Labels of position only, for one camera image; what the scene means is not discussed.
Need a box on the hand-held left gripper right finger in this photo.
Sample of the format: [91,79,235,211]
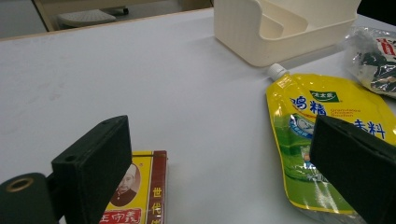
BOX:
[309,115,396,224]

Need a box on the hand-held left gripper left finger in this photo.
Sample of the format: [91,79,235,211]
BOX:
[50,115,133,224]

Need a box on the yellow and red seasoning box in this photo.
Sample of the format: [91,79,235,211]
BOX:
[99,150,168,224]

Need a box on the yellow spout pouch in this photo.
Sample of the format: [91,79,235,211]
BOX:
[265,63,396,224]

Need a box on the silver foil packet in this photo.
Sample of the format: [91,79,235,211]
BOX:
[344,26,396,100]

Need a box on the cream plastic storage container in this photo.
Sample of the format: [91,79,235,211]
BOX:
[213,0,362,68]

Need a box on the white cabinet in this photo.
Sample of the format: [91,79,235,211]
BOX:
[0,0,48,40]

